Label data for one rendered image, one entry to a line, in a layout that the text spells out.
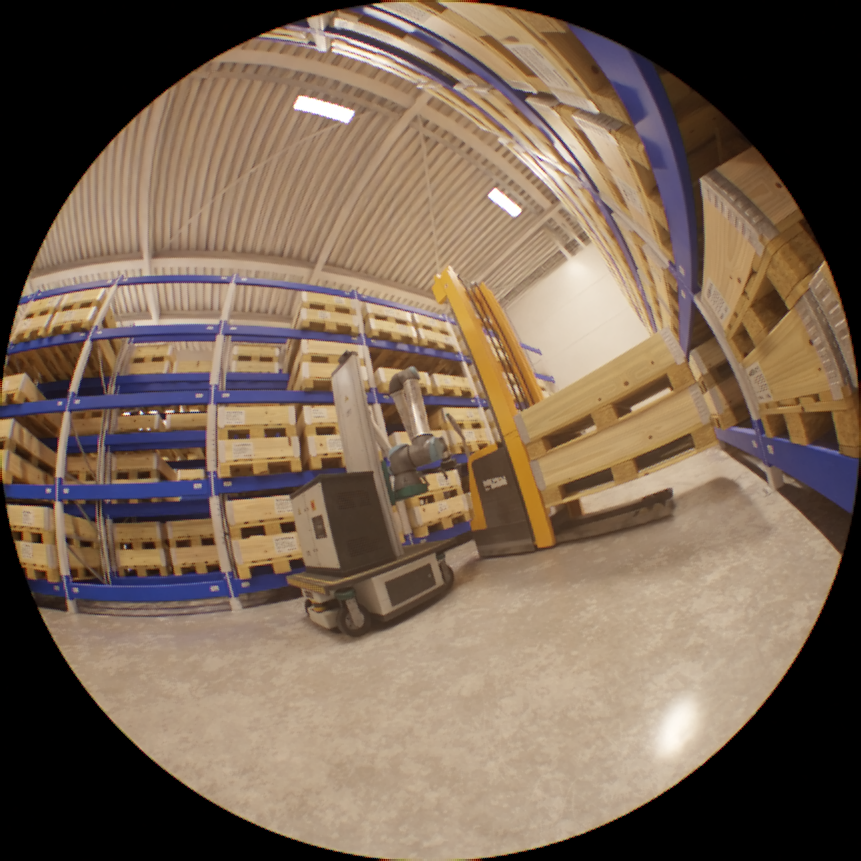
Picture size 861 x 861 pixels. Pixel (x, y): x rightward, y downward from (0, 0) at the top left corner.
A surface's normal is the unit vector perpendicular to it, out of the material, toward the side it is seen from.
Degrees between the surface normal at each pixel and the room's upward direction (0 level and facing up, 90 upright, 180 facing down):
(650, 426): 90
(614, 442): 90
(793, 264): 90
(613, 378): 90
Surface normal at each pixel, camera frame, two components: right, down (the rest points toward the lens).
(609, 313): -0.78, 0.04
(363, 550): 0.69, -0.39
